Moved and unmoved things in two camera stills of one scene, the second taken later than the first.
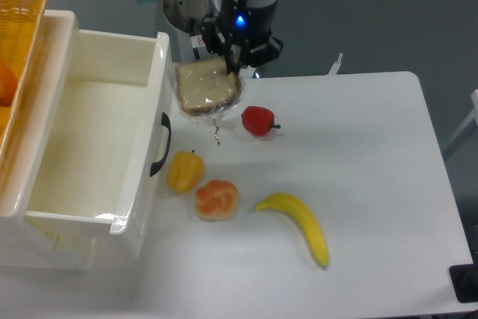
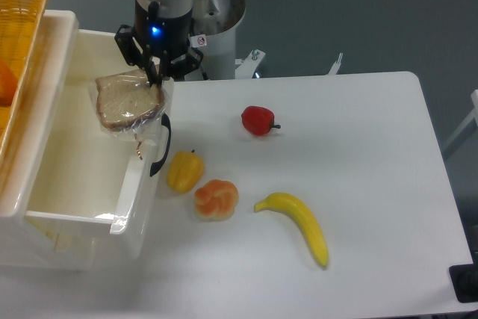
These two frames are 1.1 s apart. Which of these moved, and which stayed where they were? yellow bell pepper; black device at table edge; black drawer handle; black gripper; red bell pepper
Moved: black gripper
Stayed: black drawer handle; black device at table edge; yellow bell pepper; red bell pepper
